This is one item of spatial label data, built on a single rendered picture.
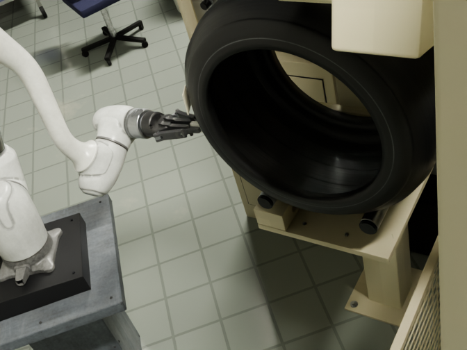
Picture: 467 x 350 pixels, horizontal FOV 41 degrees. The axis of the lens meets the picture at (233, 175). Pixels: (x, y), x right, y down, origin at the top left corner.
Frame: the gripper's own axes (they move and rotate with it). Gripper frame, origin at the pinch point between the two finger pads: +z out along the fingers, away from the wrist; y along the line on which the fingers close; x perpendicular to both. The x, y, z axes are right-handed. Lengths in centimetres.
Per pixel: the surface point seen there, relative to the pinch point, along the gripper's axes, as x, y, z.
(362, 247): 28, -9, 44
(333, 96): 26, 50, 10
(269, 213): 19.2, -10.6, 20.8
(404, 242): 76, 34, 31
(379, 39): -54, -47, 81
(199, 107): -16.8, -12.8, 15.9
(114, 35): 63, 165, -221
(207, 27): -35.9, -10.4, 25.6
